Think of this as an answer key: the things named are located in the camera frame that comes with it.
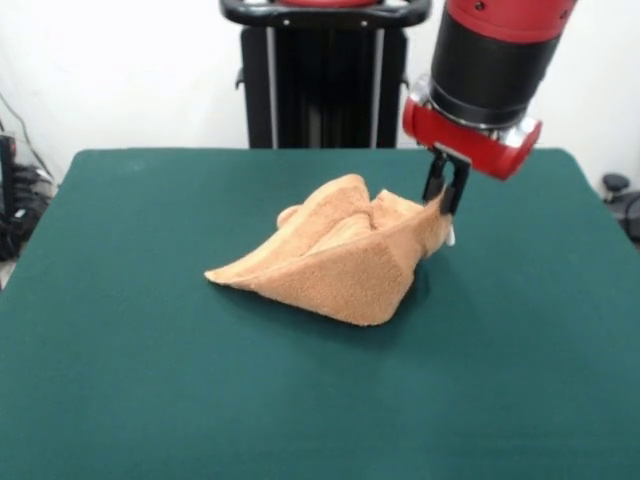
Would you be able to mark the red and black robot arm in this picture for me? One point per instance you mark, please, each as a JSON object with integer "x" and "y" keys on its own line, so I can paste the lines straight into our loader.
{"x": 500, "y": 55}

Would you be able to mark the dark green table cloth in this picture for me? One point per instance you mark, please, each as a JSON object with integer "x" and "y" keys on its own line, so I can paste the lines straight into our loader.
{"x": 150, "y": 350}

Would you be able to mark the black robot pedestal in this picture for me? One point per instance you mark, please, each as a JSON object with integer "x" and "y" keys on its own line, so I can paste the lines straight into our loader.
{"x": 260, "y": 75}

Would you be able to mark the black box device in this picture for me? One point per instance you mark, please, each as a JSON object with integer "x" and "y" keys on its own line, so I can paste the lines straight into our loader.
{"x": 7, "y": 190}

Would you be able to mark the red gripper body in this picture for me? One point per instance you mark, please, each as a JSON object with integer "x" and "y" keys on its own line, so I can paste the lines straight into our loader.
{"x": 465, "y": 145}

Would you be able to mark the tan terry towel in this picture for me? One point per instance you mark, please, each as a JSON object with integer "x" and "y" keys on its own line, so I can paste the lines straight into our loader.
{"x": 340, "y": 285}

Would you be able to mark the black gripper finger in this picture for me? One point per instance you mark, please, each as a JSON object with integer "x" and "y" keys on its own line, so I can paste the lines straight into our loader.
{"x": 456, "y": 192}
{"x": 433, "y": 180}

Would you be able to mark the black round caster foot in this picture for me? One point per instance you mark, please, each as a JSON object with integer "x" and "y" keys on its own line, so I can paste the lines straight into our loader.
{"x": 616, "y": 182}

